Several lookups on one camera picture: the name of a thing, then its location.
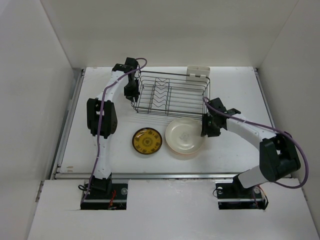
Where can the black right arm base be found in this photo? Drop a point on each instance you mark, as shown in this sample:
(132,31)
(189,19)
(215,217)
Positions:
(230,198)

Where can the cream plate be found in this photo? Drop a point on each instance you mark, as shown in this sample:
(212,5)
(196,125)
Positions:
(183,135)

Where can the white cutlery holder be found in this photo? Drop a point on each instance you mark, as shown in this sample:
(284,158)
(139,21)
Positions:
(197,73)

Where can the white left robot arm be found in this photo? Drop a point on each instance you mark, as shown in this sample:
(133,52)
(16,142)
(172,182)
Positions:
(102,119)

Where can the black wire dish rack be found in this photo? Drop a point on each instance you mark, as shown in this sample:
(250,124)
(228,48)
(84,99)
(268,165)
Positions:
(172,94)

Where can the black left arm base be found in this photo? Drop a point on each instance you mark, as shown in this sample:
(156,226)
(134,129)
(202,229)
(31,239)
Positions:
(104,194)

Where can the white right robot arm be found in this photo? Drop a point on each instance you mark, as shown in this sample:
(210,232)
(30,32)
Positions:
(278,152)

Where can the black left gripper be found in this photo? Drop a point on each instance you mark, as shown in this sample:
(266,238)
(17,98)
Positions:
(132,96)

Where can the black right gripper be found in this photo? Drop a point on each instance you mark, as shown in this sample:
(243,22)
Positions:
(206,129)

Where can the brown yellow patterned plate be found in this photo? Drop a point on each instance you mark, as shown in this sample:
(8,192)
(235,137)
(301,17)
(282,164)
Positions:
(147,141)

